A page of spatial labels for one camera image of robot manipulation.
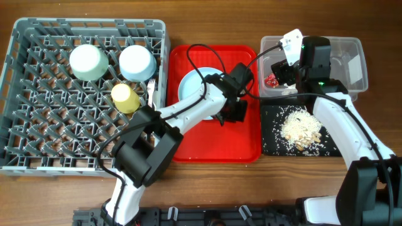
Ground red plastic snack wrapper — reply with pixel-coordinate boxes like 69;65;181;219
264;73;279;88

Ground light blue plate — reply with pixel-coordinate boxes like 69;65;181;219
178;67;225;102

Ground rice and food scraps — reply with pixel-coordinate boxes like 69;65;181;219
281;110;323;151

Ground white plastic fork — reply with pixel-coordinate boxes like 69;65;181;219
147;78;156;108

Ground light blue small bowl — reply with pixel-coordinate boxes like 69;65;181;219
119;45;156;82

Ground yellow plastic cup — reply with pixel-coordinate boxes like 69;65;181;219
111;83;140;114

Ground light green bowl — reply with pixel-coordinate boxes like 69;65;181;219
69;44;109;81

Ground white paper napkin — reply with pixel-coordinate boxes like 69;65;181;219
281;89;298;96

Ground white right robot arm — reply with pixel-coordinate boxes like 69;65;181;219
271;60;401;225

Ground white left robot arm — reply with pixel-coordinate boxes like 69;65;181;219
102;72;253;225

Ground black plastic waste tray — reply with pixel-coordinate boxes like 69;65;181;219
260;99;341;157

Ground clear plastic waste bin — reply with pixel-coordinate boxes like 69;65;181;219
258;36;368;101

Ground grey plastic dishwasher rack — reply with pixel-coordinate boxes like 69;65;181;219
1;18;171;176

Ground red plastic serving tray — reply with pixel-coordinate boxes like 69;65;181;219
166;45;262;163

